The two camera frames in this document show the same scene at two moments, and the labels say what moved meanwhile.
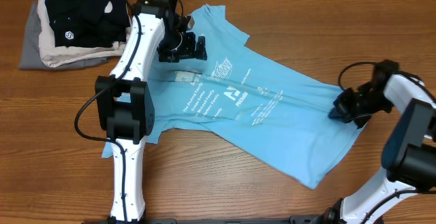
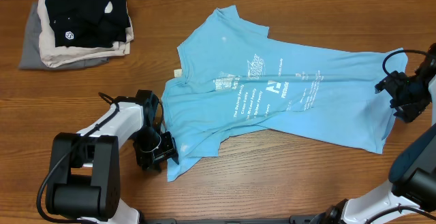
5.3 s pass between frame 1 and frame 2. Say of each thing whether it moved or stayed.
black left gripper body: moved
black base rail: stayed
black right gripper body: moved
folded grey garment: stayed
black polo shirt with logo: stayed
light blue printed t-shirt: moved
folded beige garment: stayed
